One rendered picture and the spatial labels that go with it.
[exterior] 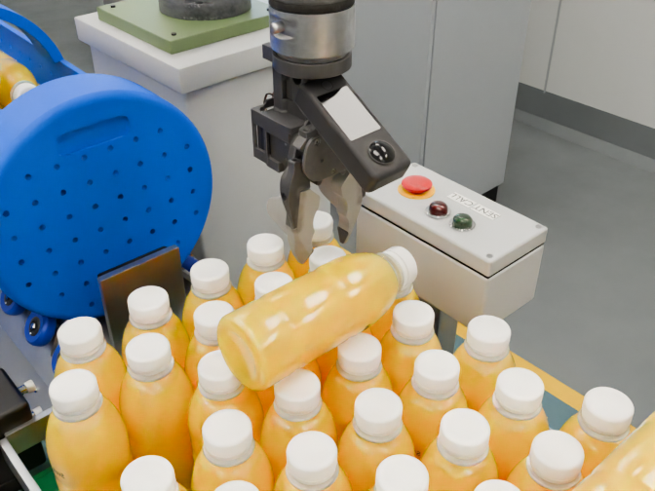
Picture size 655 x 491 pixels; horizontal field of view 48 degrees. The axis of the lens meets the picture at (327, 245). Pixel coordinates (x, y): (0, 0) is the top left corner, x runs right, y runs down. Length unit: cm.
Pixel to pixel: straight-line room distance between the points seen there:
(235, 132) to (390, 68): 134
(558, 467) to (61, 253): 56
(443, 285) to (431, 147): 172
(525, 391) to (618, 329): 188
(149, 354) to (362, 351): 19
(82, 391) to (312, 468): 21
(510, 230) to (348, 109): 26
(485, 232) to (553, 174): 249
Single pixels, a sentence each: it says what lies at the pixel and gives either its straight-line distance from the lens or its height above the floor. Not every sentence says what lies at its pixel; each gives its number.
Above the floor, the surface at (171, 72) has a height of 114.
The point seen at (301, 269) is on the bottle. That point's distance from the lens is 84.
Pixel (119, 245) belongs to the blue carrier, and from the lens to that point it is 91.
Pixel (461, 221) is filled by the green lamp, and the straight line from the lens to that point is 81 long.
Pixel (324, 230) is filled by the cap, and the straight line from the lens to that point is 82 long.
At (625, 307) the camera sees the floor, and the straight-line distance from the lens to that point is 262.
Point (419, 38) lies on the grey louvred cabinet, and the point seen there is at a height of 77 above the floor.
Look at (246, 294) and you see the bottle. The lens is 81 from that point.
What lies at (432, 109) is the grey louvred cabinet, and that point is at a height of 54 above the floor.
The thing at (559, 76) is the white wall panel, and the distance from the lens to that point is 366.
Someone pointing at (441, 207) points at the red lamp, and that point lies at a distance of 83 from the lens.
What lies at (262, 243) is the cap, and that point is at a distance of 80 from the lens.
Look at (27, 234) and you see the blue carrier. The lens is 85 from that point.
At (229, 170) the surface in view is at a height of 95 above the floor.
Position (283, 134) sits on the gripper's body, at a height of 124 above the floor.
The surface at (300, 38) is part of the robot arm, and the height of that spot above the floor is 133.
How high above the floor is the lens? 154
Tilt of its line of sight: 35 degrees down
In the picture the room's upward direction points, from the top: straight up
